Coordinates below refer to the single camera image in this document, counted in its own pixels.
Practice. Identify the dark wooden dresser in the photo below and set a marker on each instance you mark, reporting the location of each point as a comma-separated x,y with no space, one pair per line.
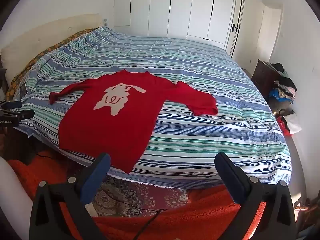
262,75

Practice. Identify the pile of clothes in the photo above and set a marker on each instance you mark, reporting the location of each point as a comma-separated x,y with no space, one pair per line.
285,87

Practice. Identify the red bag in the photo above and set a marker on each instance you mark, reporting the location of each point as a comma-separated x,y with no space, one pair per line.
283,127

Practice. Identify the blue green striped bedspread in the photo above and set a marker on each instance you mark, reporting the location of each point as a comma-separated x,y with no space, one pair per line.
200,142

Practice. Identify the white rounded object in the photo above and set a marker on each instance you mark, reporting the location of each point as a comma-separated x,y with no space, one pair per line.
12,180

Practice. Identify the red sweater with white animal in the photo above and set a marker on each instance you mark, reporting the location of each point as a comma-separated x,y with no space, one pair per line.
100,130

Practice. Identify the patterned carpet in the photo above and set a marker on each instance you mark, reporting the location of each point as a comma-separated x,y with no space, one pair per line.
150,197

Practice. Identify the orange fluffy rug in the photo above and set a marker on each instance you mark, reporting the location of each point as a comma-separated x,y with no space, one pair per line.
200,217

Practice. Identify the beige headboard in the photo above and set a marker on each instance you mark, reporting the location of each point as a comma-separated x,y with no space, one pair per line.
37,37

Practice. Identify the white wardrobe doors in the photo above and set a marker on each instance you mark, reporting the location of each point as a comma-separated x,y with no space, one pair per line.
175,5

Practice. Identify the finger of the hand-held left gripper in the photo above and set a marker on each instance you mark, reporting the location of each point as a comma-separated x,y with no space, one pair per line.
13,104
26,114

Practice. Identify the white bag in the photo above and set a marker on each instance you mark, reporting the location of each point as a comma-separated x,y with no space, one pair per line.
293,123

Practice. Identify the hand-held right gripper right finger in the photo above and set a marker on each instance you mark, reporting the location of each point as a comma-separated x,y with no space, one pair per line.
230,177

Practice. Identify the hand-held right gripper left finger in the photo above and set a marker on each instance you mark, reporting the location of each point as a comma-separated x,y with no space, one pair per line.
96,177

